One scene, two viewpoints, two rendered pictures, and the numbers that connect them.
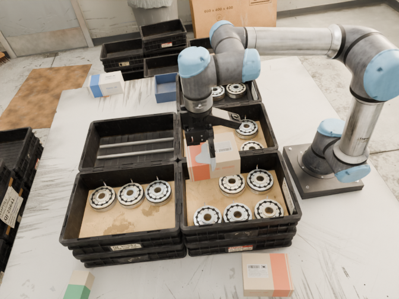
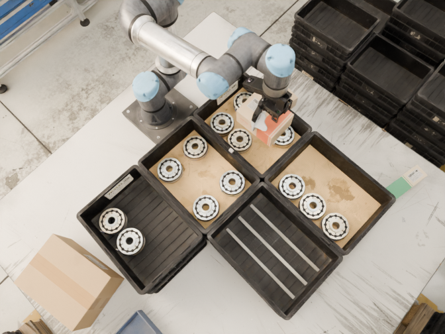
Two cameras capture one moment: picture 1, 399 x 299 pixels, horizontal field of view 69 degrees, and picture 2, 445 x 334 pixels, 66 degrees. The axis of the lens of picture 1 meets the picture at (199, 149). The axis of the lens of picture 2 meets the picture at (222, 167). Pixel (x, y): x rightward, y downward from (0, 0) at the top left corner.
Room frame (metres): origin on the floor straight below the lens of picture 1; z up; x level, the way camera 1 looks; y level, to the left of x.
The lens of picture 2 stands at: (1.09, 0.29, 2.17)
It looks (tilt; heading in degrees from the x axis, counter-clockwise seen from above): 70 degrees down; 232
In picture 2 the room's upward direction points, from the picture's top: 8 degrees counter-clockwise
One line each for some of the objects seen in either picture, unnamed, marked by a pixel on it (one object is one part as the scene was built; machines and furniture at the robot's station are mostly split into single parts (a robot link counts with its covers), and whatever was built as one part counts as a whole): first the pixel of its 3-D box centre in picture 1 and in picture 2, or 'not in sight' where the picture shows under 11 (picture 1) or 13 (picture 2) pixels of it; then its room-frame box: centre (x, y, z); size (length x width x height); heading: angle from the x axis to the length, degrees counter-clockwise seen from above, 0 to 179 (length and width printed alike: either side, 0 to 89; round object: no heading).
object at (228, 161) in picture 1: (211, 156); (263, 117); (0.62, -0.04, 1.08); 0.16 x 0.12 x 0.07; 92
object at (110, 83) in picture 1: (106, 84); not in sight; (1.63, 0.54, 0.75); 0.20 x 0.12 x 0.09; 94
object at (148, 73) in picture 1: (170, 80); not in sight; (2.22, 0.18, 0.31); 0.40 x 0.30 x 0.34; 92
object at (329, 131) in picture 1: (331, 137); (149, 90); (0.78, -0.53, 0.91); 0.13 x 0.12 x 0.14; 3
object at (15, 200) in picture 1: (10, 206); not in sight; (1.02, 1.13, 0.41); 0.31 x 0.02 x 0.16; 2
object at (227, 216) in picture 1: (237, 215); not in sight; (0.52, -0.10, 0.86); 0.10 x 0.10 x 0.01
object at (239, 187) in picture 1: (231, 182); (240, 139); (0.67, -0.11, 0.86); 0.10 x 0.10 x 0.01
